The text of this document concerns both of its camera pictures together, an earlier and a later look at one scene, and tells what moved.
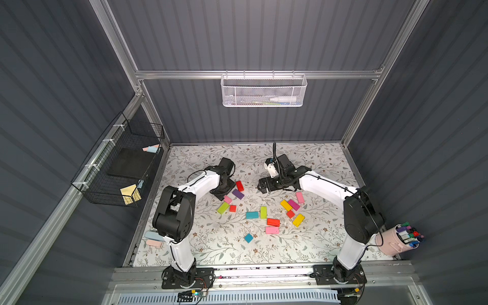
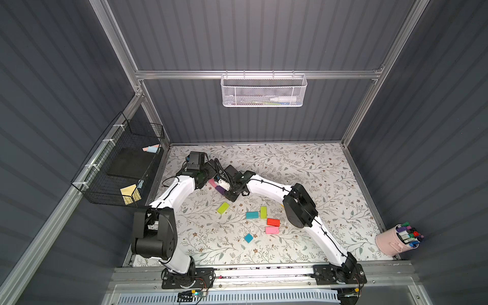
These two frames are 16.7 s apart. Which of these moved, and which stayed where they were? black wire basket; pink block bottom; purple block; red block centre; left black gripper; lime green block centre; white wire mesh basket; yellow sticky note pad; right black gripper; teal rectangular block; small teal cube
Moved: left black gripper; purple block; right black gripper
Stayed: pink block bottom; small teal cube; white wire mesh basket; lime green block centre; teal rectangular block; black wire basket; yellow sticky note pad; red block centre
